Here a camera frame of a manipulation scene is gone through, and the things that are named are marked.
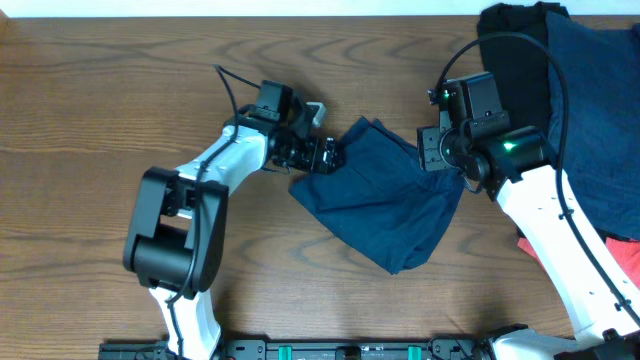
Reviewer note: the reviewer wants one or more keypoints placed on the black mounting rail with clamps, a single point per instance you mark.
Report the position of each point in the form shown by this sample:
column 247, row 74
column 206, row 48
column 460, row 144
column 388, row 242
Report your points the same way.
column 442, row 347

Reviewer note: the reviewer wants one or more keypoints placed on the black shirt with lettering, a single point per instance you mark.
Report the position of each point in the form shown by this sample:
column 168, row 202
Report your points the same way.
column 520, row 69

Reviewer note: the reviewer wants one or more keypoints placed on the navy blue shorts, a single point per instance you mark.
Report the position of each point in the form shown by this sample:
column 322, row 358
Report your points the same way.
column 381, row 203

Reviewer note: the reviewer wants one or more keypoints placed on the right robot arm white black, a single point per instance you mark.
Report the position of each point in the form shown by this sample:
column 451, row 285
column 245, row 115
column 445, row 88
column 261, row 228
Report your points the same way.
column 519, row 171

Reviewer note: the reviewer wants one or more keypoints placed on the dark blue garment in pile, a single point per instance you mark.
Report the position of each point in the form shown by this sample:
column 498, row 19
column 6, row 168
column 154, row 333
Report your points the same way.
column 601, row 68

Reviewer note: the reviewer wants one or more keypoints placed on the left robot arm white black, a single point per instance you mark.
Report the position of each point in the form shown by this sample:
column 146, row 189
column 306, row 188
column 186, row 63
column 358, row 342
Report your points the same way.
column 176, row 236

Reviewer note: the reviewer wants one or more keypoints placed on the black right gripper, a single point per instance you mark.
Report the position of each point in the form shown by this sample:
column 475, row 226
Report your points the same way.
column 429, row 144

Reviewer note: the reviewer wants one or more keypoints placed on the red garment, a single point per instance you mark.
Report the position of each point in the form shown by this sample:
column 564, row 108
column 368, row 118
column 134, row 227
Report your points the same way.
column 626, row 254

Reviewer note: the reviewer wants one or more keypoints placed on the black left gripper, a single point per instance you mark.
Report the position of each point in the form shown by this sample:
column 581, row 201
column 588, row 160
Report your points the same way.
column 310, row 162

